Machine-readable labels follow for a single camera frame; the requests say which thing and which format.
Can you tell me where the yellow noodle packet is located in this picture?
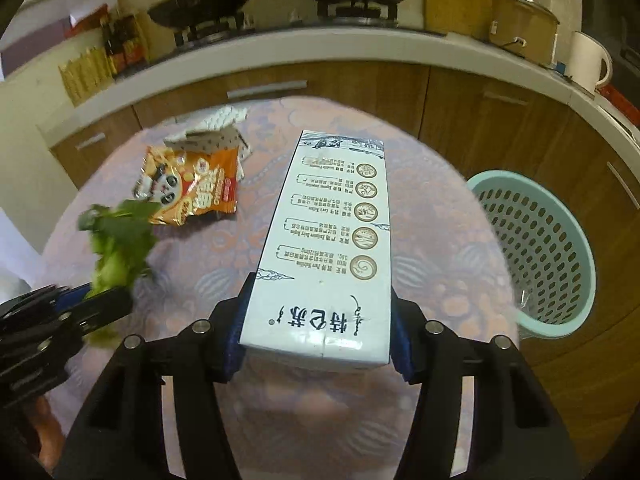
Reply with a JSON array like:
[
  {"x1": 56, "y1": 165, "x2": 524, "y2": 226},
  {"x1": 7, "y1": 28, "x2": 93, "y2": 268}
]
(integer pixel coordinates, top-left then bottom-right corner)
[{"x1": 57, "y1": 45, "x2": 116, "y2": 107}]

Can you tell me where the white and black milk carton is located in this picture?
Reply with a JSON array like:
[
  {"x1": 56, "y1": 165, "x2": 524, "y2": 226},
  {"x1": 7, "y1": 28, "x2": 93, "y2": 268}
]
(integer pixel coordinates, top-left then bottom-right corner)
[{"x1": 239, "y1": 130, "x2": 392, "y2": 374}]

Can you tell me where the black gas stove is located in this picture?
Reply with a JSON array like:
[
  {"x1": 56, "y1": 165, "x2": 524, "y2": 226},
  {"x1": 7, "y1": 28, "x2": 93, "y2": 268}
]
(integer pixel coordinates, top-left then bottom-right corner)
[{"x1": 164, "y1": 0, "x2": 449, "y2": 54}]

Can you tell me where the beige rice cooker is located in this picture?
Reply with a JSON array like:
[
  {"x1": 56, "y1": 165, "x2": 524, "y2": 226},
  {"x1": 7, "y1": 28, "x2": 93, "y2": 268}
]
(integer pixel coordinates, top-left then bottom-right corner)
[{"x1": 488, "y1": 0, "x2": 561, "y2": 67}]

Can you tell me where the floral tablecloth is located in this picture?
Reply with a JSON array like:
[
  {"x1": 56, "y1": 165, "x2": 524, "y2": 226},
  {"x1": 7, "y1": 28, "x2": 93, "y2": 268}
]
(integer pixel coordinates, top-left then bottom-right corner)
[{"x1": 42, "y1": 95, "x2": 524, "y2": 480}]

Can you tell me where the red plastic box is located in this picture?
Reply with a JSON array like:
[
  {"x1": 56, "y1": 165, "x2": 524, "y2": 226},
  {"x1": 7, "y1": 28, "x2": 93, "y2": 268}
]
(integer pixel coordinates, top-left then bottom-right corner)
[{"x1": 597, "y1": 83, "x2": 640, "y2": 129}]

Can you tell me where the teal plastic basket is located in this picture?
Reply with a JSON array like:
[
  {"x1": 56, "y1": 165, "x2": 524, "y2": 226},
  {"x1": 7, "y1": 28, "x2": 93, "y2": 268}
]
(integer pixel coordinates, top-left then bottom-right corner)
[{"x1": 465, "y1": 169, "x2": 597, "y2": 340}]

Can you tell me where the white electric kettle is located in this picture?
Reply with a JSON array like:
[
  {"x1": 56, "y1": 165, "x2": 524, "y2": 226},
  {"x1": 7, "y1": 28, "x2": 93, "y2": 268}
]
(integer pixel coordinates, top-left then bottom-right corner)
[{"x1": 565, "y1": 31, "x2": 614, "y2": 92}]

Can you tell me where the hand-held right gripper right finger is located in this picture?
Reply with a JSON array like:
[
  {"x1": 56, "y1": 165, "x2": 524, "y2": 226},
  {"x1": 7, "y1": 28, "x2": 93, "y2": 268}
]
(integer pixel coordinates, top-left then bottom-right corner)
[{"x1": 390, "y1": 285, "x2": 586, "y2": 480}]

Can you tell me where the person's left hand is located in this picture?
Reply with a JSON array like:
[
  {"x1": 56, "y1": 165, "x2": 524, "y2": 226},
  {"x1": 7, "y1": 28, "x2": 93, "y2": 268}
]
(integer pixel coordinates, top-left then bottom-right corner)
[{"x1": 17, "y1": 394, "x2": 69, "y2": 467}]

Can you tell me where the dark window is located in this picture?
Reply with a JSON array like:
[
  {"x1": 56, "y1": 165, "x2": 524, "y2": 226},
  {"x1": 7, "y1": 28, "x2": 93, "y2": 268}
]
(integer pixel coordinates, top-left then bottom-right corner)
[{"x1": 581, "y1": 0, "x2": 640, "y2": 63}]

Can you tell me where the orange snack packet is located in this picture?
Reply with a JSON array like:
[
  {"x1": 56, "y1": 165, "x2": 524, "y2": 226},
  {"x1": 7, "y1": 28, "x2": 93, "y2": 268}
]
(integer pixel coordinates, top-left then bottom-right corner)
[{"x1": 131, "y1": 144, "x2": 242, "y2": 227}]

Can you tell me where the green leafy vegetable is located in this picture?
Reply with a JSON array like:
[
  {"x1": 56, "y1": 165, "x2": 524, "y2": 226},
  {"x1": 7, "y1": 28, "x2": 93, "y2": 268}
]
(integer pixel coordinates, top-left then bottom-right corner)
[{"x1": 77, "y1": 199, "x2": 161, "y2": 349}]

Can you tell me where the red packet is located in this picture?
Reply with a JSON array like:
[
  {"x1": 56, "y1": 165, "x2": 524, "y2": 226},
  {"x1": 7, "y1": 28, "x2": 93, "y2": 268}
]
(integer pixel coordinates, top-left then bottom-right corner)
[{"x1": 67, "y1": 3, "x2": 111, "y2": 37}]

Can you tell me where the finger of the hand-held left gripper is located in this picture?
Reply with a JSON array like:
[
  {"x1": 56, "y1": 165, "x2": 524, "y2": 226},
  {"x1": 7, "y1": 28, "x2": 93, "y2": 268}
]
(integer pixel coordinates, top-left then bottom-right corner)
[
  {"x1": 69, "y1": 287, "x2": 134, "y2": 339},
  {"x1": 50, "y1": 282, "x2": 94, "y2": 311}
]

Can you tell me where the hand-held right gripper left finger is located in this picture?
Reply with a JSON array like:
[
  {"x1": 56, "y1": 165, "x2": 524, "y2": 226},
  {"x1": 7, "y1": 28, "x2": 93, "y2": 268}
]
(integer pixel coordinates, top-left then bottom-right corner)
[{"x1": 52, "y1": 272, "x2": 256, "y2": 480}]

